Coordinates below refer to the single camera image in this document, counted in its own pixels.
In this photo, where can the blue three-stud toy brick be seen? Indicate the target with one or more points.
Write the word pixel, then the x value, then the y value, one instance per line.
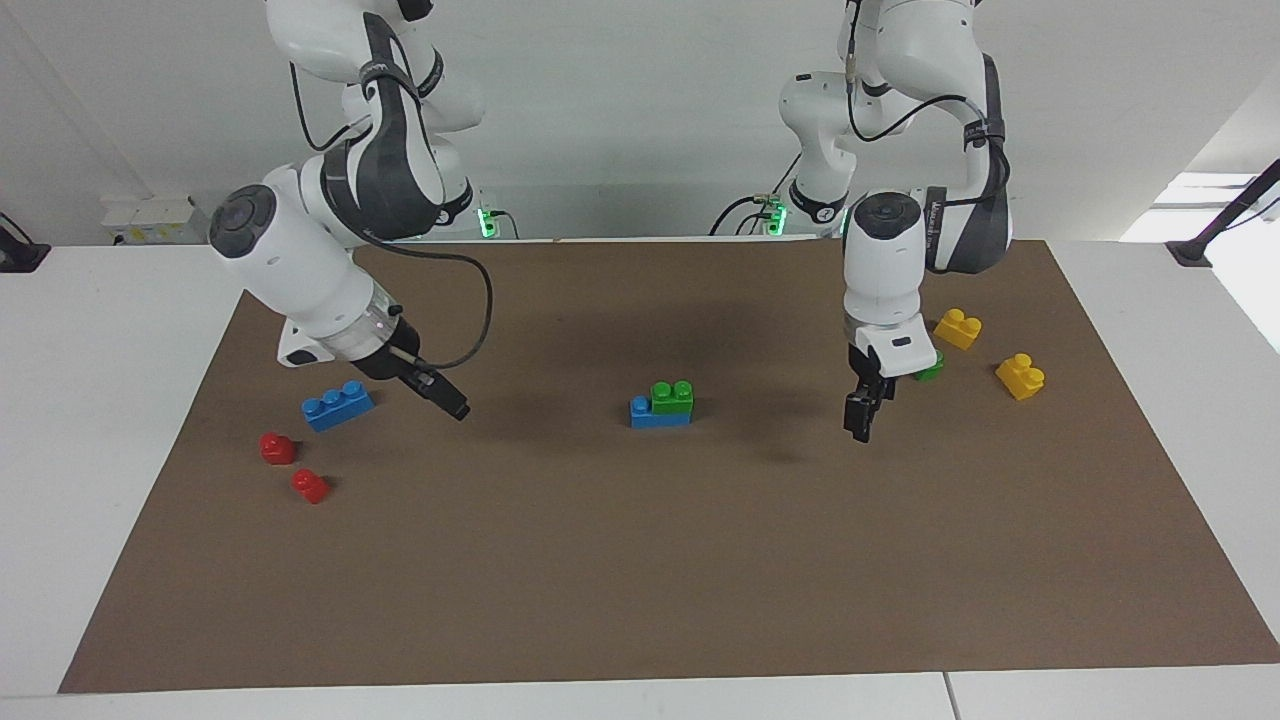
pixel 645 414
pixel 338 406

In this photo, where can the green lit base connector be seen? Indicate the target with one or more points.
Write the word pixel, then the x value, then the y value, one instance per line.
pixel 488 220
pixel 777 215

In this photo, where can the brown table mat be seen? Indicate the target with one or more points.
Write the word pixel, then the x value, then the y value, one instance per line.
pixel 640 560

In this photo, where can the green two-stud toy brick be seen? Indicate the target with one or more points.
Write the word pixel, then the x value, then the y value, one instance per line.
pixel 930 370
pixel 675 398

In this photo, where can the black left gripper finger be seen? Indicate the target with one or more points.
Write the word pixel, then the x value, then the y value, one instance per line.
pixel 857 418
pixel 879 402

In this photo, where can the yellow two-stud toy brick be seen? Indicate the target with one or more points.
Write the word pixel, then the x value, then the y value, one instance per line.
pixel 957 329
pixel 1020 378

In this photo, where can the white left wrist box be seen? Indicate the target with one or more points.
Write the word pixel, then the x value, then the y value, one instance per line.
pixel 905 345

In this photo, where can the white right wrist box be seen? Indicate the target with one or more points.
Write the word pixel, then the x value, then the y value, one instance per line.
pixel 298 348

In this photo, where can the black table clamp mount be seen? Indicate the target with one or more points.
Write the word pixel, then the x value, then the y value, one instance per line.
pixel 25 258

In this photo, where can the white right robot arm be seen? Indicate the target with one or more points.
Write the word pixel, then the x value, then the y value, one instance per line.
pixel 300 265

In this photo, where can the red single-stud toy brick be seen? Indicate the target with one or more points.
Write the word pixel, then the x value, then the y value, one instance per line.
pixel 311 487
pixel 278 449

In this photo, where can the black slanted camera stand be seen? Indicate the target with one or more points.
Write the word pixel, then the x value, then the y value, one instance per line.
pixel 1190 250

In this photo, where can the white power strip box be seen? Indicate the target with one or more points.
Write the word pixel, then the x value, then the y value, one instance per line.
pixel 150 215

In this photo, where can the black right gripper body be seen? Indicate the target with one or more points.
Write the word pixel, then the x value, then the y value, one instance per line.
pixel 392 358

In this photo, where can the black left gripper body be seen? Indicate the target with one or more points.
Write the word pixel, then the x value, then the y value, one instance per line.
pixel 868 375

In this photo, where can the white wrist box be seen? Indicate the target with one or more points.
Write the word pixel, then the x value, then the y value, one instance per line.
pixel 298 348
pixel 905 345

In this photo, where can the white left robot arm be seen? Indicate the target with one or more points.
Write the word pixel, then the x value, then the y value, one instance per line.
pixel 880 270

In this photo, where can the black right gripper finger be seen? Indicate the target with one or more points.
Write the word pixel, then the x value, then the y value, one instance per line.
pixel 438 400
pixel 445 390

